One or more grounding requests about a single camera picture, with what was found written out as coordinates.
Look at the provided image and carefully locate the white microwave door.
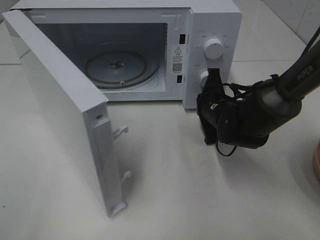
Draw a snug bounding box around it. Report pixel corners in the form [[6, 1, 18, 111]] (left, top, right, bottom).
[[3, 10, 129, 217]]

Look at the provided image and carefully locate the white microwave oven body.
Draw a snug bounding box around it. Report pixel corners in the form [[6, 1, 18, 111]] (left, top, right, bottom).
[[7, 0, 242, 109]]

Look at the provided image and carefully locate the lower white timer knob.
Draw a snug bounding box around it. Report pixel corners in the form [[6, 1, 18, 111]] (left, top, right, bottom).
[[199, 70, 209, 89]]

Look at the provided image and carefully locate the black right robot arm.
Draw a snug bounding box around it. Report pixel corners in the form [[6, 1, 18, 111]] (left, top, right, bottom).
[[196, 30, 320, 149]]

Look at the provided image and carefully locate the upper white power knob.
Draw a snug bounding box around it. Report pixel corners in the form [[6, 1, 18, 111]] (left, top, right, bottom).
[[203, 36, 225, 60]]

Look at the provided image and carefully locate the pink round plate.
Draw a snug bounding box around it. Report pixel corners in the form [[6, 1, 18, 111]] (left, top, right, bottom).
[[312, 141, 320, 182]]

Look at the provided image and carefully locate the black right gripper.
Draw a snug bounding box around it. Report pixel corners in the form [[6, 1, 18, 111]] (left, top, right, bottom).
[[197, 68, 240, 145]]

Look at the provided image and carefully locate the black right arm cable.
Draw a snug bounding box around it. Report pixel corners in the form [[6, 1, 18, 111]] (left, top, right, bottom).
[[214, 82, 258, 158]]

